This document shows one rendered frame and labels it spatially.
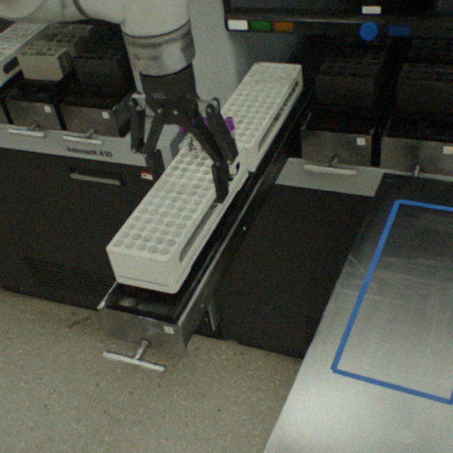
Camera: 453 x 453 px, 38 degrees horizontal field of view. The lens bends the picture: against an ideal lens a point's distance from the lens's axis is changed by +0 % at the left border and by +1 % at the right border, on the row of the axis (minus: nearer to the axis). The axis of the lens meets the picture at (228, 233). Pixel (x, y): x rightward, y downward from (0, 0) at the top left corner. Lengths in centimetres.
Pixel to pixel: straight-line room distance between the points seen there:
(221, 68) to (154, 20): 53
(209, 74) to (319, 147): 29
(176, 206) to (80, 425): 102
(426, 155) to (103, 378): 115
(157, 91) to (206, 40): 46
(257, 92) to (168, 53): 44
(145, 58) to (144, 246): 26
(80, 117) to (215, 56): 34
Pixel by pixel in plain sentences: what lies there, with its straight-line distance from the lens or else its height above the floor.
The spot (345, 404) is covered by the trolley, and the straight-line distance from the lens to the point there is 79.
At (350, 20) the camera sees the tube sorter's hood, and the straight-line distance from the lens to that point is 120.
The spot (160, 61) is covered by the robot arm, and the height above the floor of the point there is 111.
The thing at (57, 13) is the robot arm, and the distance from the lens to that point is 89.
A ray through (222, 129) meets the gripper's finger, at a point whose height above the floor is 99.
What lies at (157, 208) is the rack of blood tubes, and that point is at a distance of 98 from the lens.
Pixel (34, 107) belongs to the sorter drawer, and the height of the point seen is 79.
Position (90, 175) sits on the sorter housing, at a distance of 160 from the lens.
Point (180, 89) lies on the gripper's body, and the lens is 90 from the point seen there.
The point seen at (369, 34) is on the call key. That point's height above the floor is 98.
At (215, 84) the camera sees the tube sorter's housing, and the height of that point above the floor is 84.
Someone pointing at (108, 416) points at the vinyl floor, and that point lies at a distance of 186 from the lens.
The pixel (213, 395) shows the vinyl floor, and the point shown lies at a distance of 183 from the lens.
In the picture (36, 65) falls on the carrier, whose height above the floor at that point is 86.
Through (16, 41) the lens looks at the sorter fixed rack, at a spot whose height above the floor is 86.
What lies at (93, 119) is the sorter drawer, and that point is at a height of 78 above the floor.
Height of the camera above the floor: 148
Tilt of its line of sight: 41 degrees down
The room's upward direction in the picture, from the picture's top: 10 degrees counter-clockwise
